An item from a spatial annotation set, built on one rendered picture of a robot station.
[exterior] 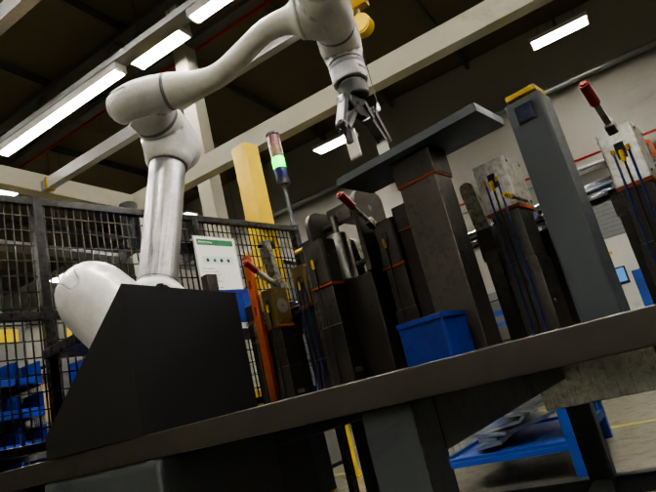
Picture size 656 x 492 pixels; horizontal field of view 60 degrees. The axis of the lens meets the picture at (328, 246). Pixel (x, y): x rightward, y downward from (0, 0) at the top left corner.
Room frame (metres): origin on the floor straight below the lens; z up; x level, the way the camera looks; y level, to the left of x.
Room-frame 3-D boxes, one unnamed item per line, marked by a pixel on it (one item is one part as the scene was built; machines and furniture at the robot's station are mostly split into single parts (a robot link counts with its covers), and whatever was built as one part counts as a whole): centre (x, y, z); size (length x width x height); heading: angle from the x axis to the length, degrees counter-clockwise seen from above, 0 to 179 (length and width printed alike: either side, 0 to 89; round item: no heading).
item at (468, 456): (3.91, -0.97, 0.47); 1.20 x 0.80 x 0.95; 151
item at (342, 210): (1.49, -0.06, 0.94); 0.18 x 0.13 x 0.49; 52
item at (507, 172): (1.24, -0.42, 0.90); 0.13 x 0.08 x 0.41; 142
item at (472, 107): (1.18, -0.24, 1.16); 0.37 x 0.14 x 0.02; 52
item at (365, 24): (3.43, -0.60, 2.85); 0.16 x 0.10 x 0.85; 62
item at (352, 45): (1.24, -0.15, 1.54); 0.13 x 0.11 x 0.16; 170
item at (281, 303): (1.73, 0.21, 0.87); 0.10 x 0.07 x 0.35; 142
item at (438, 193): (1.18, -0.24, 0.92); 0.10 x 0.08 x 0.45; 52
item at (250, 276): (1.82, 0.27, 0.95); 0.03 x 0.01 x 0.50; 52
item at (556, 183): (1.02, -0.45, 0.92); 0.08 x 0.08 x 0.44; 52
